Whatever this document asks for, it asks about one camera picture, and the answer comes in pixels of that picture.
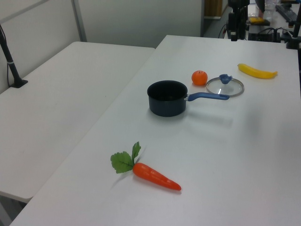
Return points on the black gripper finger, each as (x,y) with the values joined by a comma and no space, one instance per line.
(242,26)
(233,26)

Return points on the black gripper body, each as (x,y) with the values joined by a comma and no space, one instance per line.
(238,4)

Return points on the glass lid with blue knob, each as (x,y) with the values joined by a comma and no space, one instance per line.
(225,85)

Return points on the yellow sponge block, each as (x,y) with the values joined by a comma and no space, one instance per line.
(256,20)

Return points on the black electronics box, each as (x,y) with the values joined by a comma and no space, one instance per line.
(263,35)

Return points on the brown wooden board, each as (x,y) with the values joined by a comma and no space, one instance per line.
(212,8)

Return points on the black keyboard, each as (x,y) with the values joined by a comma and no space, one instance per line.
(285,13)

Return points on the yellow toy banana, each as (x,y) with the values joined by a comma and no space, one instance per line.
(256,71)

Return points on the black stand with wide foot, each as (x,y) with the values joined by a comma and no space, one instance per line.
(294,38)

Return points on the orange toy tangerine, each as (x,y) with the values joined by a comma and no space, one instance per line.
(199,77)

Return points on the orange toy carrot with leaves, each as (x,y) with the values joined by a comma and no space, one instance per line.
(152,175)

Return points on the black camera stand with clamp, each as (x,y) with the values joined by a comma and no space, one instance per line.
(10,63)

